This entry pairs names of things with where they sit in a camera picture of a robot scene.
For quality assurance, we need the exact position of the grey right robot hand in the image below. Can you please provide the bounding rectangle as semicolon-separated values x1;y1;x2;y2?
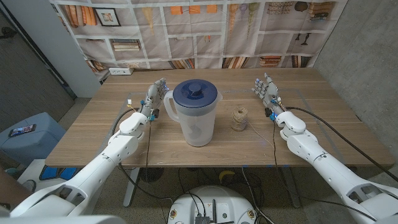
251;73;285;117

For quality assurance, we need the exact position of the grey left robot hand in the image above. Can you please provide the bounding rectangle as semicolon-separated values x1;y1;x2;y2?
139;77;170;121

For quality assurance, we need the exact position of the dark blue pitcher lid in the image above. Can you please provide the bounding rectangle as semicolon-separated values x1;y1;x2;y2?
172;78;218;109

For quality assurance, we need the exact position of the translucent plastic pitcher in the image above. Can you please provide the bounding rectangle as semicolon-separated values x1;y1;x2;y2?
163;90;223;147

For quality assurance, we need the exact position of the brown twine spool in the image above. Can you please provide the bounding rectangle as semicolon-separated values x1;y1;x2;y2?
231;106;267;147

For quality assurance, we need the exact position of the white power strip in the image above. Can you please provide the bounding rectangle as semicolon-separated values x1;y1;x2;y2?
108;67;135;76

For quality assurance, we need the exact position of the printed bookshelf backdrop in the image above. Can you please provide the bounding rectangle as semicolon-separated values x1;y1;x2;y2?
49;0;349;82

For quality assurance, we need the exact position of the black round fan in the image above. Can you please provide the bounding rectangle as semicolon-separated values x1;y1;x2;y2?
139;167;165;183

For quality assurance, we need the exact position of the yellow curved object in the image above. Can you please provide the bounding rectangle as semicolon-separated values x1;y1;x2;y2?
218;170;236;184

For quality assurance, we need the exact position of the white table leg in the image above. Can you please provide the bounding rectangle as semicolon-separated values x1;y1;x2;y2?
123;167;141;208

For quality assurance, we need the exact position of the grey table leg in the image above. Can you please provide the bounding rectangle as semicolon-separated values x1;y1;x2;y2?
281;167;302;208

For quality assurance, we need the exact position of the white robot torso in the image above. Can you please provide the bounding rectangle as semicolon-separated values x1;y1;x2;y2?
167;185;258;224

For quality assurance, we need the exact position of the white board with blue patches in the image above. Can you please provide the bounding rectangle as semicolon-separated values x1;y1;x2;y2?
17;159;85;194

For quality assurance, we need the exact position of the black smartphone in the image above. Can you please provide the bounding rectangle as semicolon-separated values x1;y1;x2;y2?
8;124;37;138

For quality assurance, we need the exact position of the grey sneaker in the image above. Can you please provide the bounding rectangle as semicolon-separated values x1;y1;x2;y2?
21;179;37;193

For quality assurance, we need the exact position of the person's bare leg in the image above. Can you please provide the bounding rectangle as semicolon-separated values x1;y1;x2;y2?
0;167;34;210

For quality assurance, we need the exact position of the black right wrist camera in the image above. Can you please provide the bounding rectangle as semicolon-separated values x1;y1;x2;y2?
264;107;277;122

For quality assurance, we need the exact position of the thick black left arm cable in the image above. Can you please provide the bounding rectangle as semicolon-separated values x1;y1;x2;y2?
111;107;174;218

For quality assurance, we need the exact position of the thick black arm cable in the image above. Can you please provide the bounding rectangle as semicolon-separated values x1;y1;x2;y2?
285;106;398;183
111;107;174;218

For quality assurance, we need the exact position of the thin black left arm wire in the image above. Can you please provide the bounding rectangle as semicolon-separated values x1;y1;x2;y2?
144;119;153;177

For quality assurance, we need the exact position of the thin black arm wire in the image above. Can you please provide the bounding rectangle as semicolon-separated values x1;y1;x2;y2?
272;121;377;222
144;119;153;177

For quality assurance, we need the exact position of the thin black right arm wire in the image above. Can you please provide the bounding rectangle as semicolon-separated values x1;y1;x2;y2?
272;121;377;222

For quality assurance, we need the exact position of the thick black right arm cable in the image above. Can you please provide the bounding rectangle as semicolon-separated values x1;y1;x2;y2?
285;106;398;183

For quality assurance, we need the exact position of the black floor cable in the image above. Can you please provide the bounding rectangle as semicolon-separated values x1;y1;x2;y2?
241;167;275;224

